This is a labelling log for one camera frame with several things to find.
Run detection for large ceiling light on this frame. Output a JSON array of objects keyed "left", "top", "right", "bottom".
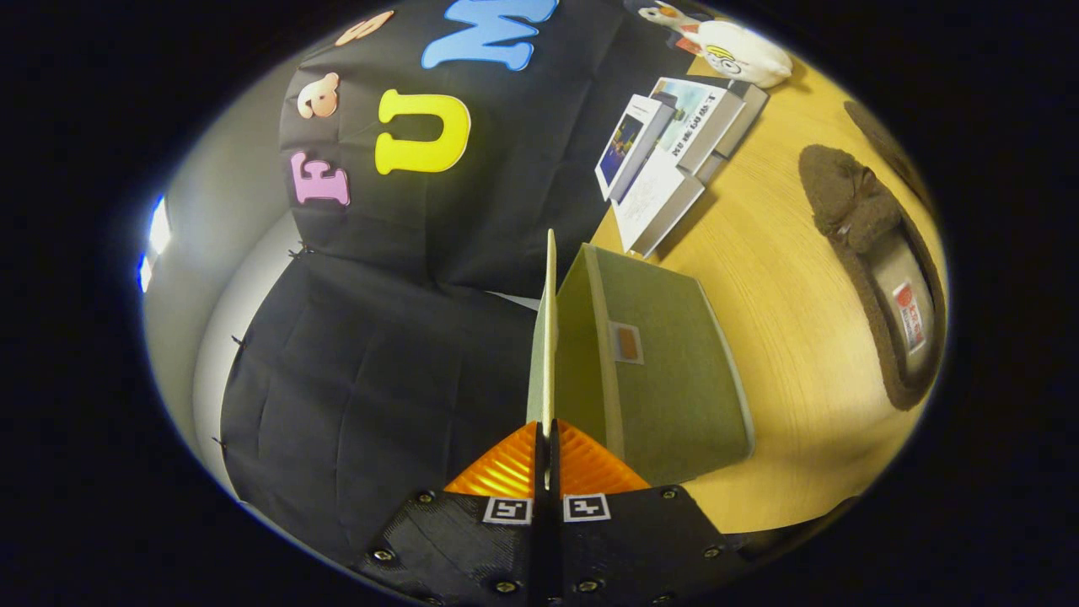
[{"left": 137, "top": 194, "right": 174, "bottom": 293}]

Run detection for white seal plush toy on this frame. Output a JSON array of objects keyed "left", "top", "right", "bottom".
[{"left": 695, "top": 20, "right": 794, "bottom": 90}]

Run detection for penguin plush toy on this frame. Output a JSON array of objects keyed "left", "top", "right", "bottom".
[{"left": 636, "top": 0, "right": 717, "bottom": 35}]

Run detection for plain white book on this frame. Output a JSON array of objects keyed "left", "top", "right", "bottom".
[{"left": 612, "top": 148, "right": 707, "bottom": 259}]

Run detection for small white book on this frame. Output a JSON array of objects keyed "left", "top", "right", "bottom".
[{"left": 594, "top": 93, "right": 676, "bottom": 203}]

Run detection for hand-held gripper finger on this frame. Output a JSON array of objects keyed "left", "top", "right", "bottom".
[
  {"left": 354, "top": 420, "right": 553, "bottom": 607},
  {"left": 552, "top": 419, "right": 747, "bottom": 607}
]

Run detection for black cover book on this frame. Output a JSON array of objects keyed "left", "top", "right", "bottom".
[{"left": 695, "top": 80, "right": 770, "bottom": 187}]

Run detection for brown fuzzy shoe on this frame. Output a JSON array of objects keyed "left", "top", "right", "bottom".
[
  {"left": 798, "top": 144, "right": 947, "bottom": 412},
  {"left": 845, "top": 100, "right": 938, "bottom": 217}
]

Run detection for green storage box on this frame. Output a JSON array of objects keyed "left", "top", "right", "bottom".
[{"left": 527, "top": 229, "right": 756, "bottom": 488}]

